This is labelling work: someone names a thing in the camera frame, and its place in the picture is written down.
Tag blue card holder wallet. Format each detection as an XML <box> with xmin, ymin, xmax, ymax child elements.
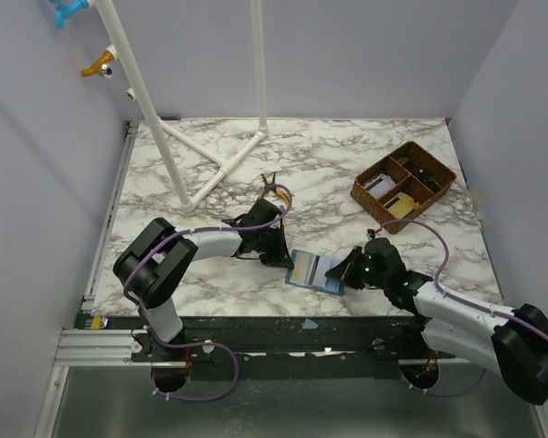
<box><xmin>285</xmin><ymin>249</ymin><xmax>344</xmax><ymax>297</ymax></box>

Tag yellow handled pliers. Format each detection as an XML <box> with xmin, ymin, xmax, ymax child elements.
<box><xmin>258</xmin><ymin>172</ymin><xmax>290</xmax><ymax>205</ymax></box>

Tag white PVC pipe frame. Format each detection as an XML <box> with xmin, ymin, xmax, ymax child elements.
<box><xmin>90</xmin><ymin>1</ymin><xmax>269</xmax><ymax>212</ymax></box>

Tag white packets in basket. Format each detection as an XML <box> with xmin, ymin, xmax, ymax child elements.
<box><xmin>367</xmin><ymin>172</ymin><xmax>397</xmax><ymax>197</ymax></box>

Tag orange brass tap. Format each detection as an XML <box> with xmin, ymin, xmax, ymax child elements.
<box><xmin>80</xmin><ymin>44</ymin><xmax>117</xmax><ymax>78</ymax></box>

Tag aluminium extrusion rail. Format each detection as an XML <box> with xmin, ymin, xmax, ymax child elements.
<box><xmin>54</xmin><ymin>323</ymin><xmax>138</xmax><ymax>366</ymax></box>

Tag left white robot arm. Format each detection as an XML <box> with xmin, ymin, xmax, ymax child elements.
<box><xmin>112</xmin><ymin>198</ymin><xmax>294</xmax><ymax>360</ymax></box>

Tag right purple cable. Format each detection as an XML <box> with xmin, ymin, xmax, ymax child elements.
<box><xmin>364</xmin><ymin>218</ymin><xmax>548</xmax><ymax>397</ymax></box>

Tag black item in basket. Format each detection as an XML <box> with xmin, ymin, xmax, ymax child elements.
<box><xmin>397</xmin><ymin>157</ymin><xmax>441</xmax><ymax>193</ymax></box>

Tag brown woven basket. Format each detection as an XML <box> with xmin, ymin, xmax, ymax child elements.
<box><xmin>351</xmin><ymin>141</ymin><xmax>457</xmax><ymax>235</ymax></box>

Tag white grey striped card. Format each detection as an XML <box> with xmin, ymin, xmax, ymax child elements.
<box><xmin>305</xmin><ymin>255</ymin><xmax>336</xmax><ymax>288</ymax></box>

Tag white striped credit card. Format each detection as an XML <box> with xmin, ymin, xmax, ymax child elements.
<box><xmin>368</xmin><ymin>175</ymin><xmax>396</xmax><ymax>195</ymax></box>

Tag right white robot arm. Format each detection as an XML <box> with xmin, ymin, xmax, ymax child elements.
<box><xmin>325</xmin><ymin>237</ymin><xmax>548</xmax><ymax>405</ymax></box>

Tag gold striped credit card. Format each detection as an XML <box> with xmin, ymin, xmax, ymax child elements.
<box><xmin>384</xmin><ymin>193</ymin><xmax>408</xmax><ymax>210</ymax></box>

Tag gold VIP credit card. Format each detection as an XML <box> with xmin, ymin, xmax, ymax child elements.
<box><xmin>388</xmin><ymin>196</ymin><xmax>418</xmax><ymax>219</ymax></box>

